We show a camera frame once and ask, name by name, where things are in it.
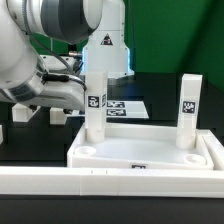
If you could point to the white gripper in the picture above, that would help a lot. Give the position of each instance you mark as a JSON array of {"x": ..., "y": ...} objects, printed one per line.
[{"x": 69, "y": 96}]

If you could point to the white desk tabletop tray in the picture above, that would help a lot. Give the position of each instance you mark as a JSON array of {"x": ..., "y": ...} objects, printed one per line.
[{"x": 130, "y": 146}]

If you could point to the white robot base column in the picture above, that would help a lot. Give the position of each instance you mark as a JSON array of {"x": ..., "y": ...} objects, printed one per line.
[{"x": 106, "y": 49}]

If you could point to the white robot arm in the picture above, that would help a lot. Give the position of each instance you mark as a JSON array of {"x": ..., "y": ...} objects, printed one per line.
[{"x": 24, "y": 76}]

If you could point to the white sheet with fiducial tags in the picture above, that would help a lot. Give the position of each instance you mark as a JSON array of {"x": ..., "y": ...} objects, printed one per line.
[{"x": 126, "y": 109}]

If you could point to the white block at left edge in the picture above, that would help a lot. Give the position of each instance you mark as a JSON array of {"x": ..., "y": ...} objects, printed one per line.
[{"x": 1, "y": 134}]

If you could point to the white front fence rail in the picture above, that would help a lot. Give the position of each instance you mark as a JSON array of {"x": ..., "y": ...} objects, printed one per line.
[{"x": 110, "y": 182}]

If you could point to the white fence rail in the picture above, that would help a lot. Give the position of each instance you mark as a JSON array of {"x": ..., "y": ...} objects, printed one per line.
[
  {"x": 110, "y": 182},
  {"x": 216, "y": 150}
]

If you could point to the white right fence rail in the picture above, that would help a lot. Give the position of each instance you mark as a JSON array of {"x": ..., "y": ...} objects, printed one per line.
[{"x": 216, "y": 150}]

